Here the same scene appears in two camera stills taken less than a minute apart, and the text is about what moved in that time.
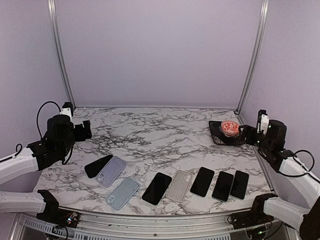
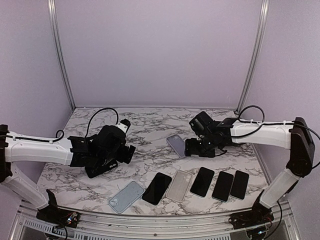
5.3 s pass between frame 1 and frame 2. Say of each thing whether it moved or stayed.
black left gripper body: moved
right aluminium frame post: stayed
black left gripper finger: moved
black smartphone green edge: stayed
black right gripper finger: moved
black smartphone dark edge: stayed
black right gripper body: moved
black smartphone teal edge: stayed
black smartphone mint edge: stayed
